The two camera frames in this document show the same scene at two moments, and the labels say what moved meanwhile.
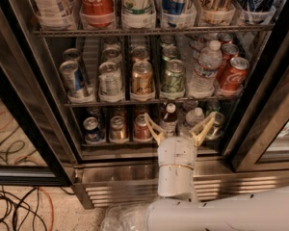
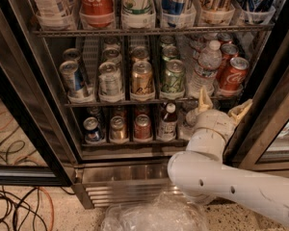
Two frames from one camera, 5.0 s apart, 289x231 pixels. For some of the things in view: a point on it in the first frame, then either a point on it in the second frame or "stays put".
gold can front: x=142 y=82 stays put
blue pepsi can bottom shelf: x=93 y=133 stays put
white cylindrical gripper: x=177 y=152 to x=216 y=121
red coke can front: x=231 y=77 stays put
